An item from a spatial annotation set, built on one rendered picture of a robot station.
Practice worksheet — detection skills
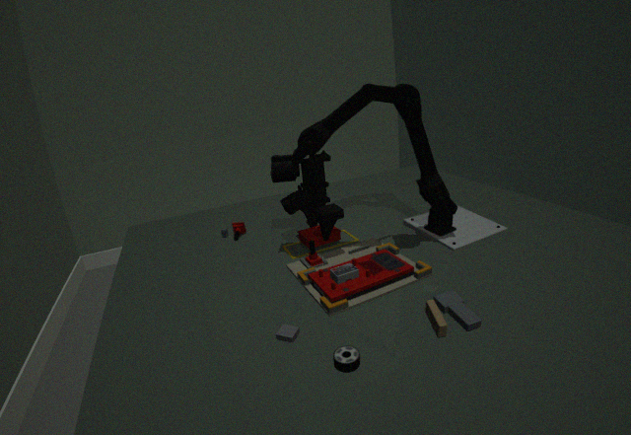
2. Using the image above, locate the small black toy tyre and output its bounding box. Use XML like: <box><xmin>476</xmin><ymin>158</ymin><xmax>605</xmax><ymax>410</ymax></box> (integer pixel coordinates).
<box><xmin>333</xmin><ymin>346</ymin><xmax>360</xmax><ymax>373</ymax></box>

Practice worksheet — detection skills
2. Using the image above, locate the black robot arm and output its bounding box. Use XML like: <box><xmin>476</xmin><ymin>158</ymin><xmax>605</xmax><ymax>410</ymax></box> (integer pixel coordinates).
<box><xmin>270</xmin><ymin>84</ymin><xmax>458</xmax><ymax>237</ymax></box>

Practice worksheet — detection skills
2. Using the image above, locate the tan rectangular block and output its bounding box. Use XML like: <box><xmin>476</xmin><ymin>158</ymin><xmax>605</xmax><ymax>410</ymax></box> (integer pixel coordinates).
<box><xmin>426</xmin><ymin>300</ymin><xmax>447</xmax><ymax>337</ymax></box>

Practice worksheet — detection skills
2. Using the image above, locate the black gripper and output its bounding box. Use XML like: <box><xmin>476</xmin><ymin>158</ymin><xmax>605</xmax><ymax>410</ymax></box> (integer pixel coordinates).
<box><xmin>300</xmin><ymin>179</ymin><xmax>344</xmax><ymax>241</ymax></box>

